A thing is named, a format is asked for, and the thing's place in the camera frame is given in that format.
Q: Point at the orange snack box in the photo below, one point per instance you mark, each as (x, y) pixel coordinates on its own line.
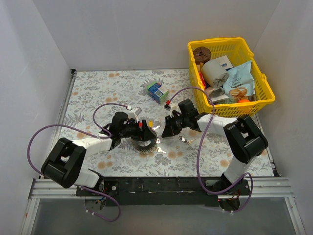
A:
(202, 80)

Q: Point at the grey wrapped paper roll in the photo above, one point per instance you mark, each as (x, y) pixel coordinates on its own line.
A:
(214, 74)

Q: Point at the green sponge pack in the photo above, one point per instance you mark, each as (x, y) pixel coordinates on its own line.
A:
(157, 92)

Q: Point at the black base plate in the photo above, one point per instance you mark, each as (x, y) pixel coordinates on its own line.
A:
(134, 191)

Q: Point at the aluminium rail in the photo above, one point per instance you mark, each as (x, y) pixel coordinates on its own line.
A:
(259, 187)

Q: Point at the brown paper cup stack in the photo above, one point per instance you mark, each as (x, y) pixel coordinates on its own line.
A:
(201, 55)

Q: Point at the clear plastic bag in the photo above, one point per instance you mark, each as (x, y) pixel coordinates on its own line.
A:
(216, 94)

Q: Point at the black key tag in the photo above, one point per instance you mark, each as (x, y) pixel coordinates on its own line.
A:
(182, 139)

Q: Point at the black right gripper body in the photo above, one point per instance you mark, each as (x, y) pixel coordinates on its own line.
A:
(175, 122)

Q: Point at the floral tablecloth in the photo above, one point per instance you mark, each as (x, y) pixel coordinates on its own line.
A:
(97, 95)

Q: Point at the brass key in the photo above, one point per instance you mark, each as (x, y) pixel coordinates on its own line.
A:
(160, 150)

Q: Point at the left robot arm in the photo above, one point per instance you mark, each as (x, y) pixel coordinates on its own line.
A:
(64, 163)

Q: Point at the white blue box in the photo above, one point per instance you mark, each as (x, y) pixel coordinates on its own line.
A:
(225, 62)

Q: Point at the yellow plastic basket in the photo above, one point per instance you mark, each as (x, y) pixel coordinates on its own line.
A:
(238, 53)

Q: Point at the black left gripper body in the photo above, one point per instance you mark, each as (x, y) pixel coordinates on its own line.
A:
(141, 130)

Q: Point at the cassava chips bag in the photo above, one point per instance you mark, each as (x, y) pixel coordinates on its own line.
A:
(240, 84)

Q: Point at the orange ball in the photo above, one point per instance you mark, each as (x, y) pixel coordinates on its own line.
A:
(243, 101)

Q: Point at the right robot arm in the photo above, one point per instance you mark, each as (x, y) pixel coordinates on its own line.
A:
(245, 139)

